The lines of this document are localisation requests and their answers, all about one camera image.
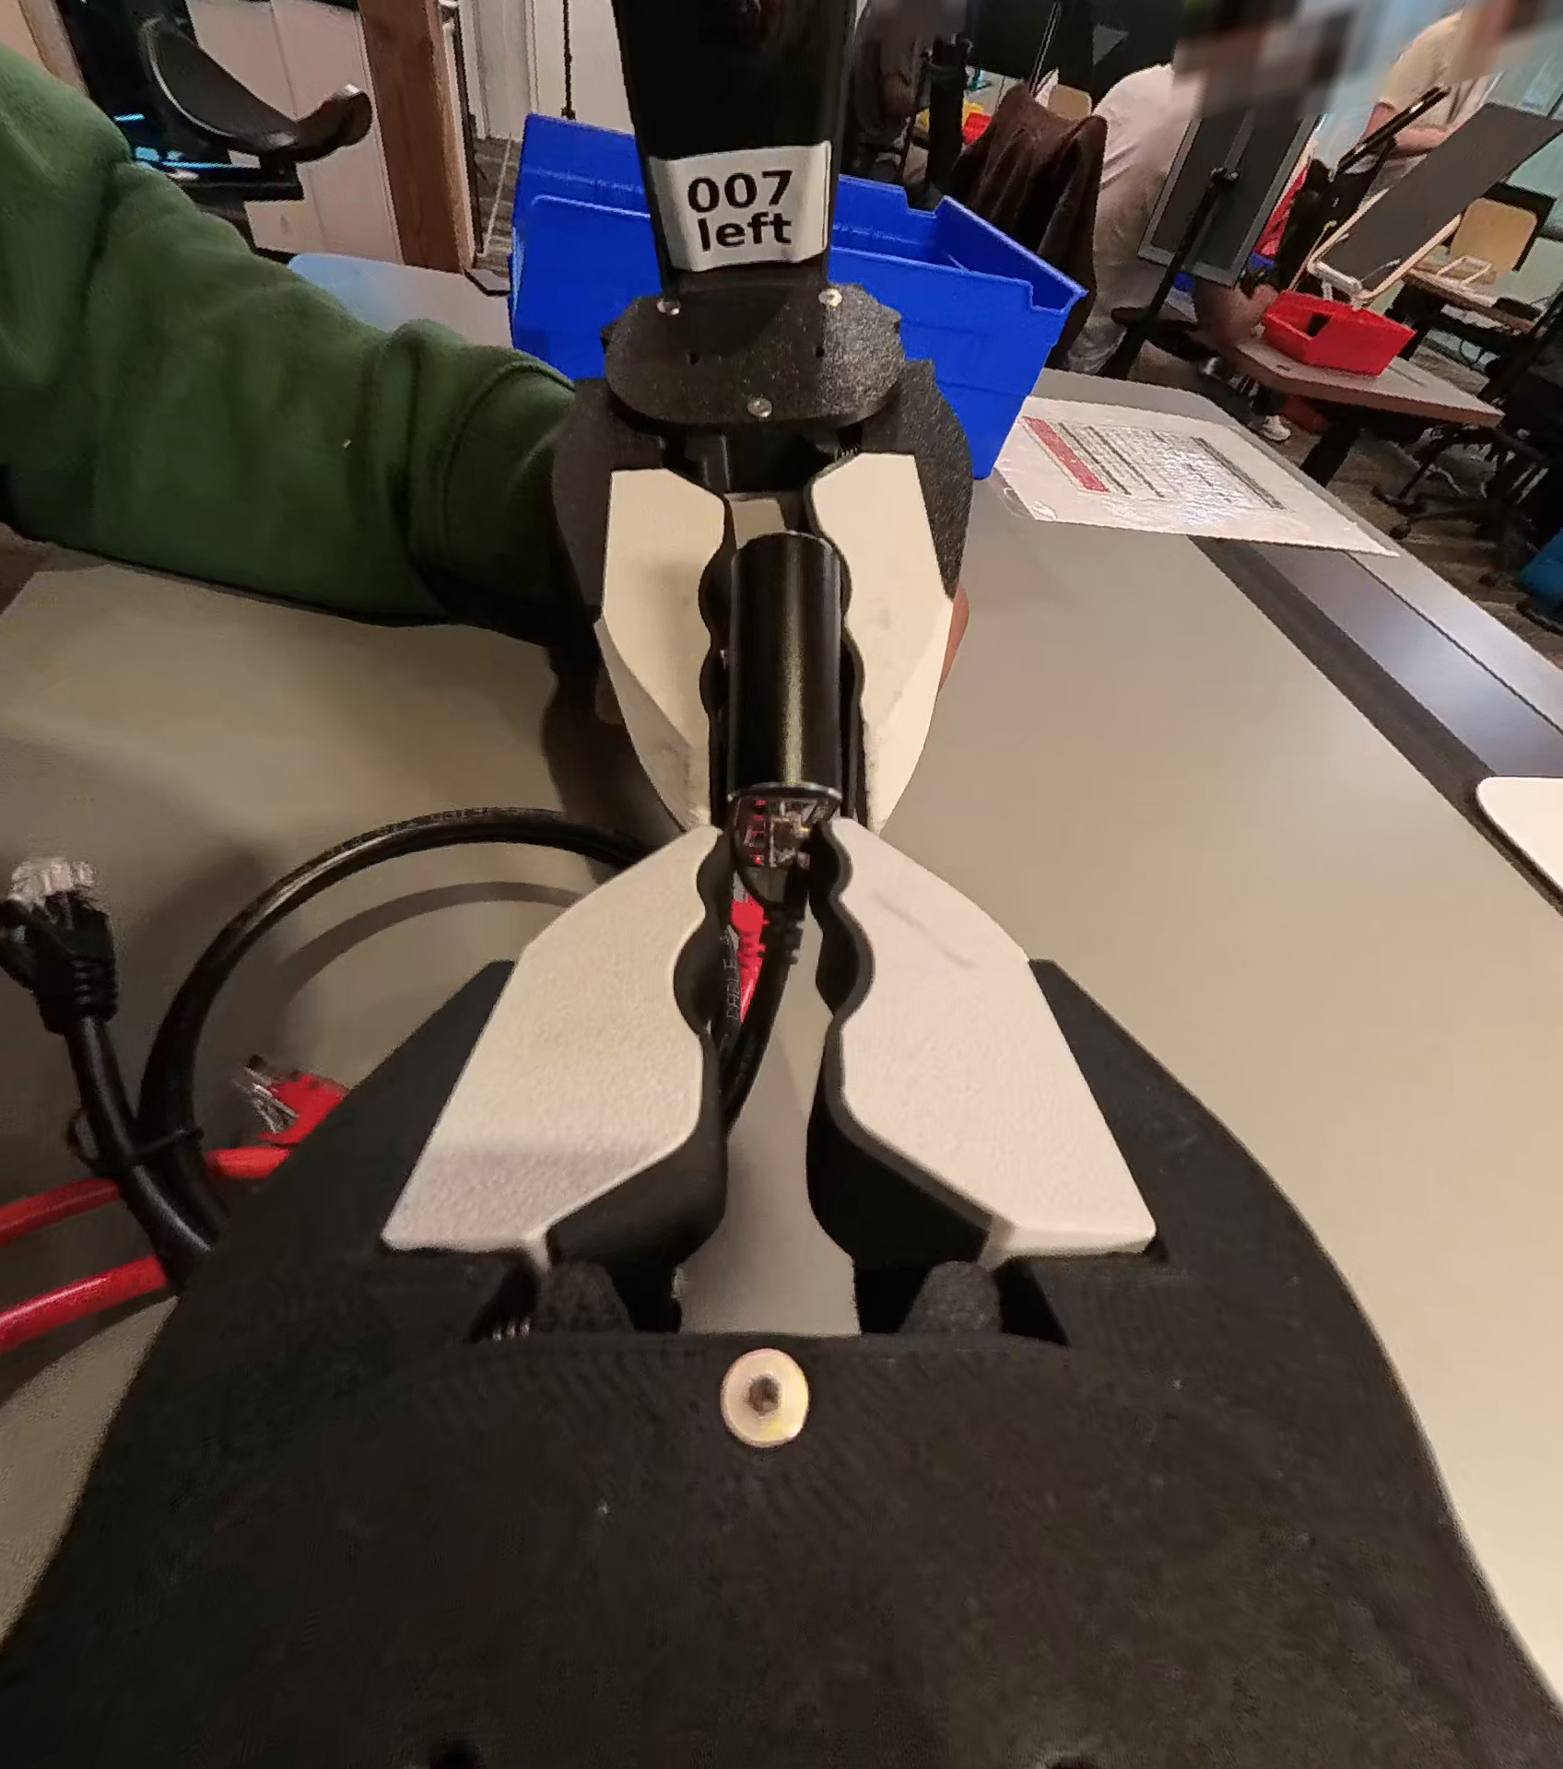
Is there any red ethernet cable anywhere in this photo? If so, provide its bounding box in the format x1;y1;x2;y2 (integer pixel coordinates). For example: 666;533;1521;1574
0;899;782;1417

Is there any black stool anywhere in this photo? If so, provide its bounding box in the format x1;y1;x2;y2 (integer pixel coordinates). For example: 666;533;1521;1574
134;0;374;193

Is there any person's left forearm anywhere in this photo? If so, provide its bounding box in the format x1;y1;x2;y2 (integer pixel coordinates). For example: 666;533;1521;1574
0;0;590;627

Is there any black ethernet adapter hub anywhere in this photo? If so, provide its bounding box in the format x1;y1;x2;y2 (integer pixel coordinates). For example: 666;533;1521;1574
713;533;859;833

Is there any printed paper sheet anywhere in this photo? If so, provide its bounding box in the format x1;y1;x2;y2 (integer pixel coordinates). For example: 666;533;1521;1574
994;394;1405;554

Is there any black ethernet cable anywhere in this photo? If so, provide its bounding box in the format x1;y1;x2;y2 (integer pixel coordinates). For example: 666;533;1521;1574
0;790;822;1277

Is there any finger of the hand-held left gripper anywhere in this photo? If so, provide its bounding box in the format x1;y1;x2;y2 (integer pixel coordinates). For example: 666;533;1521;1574
590;465;733;833
803;447;970;833

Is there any red plastic bin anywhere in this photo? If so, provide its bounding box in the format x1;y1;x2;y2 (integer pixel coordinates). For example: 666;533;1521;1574
1266;290;1418;376

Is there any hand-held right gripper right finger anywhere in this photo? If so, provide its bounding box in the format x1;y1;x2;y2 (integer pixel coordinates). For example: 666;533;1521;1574
809;823;1163;1263

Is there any blue plastic bin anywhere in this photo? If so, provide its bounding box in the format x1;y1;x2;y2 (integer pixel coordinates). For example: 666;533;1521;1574
507;110;1094;480

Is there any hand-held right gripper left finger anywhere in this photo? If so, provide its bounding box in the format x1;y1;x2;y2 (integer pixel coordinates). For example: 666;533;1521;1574
381;831;733;1263

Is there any wooden work table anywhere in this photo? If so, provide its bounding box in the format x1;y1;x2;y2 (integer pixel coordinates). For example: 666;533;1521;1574
1226;327;1507;486

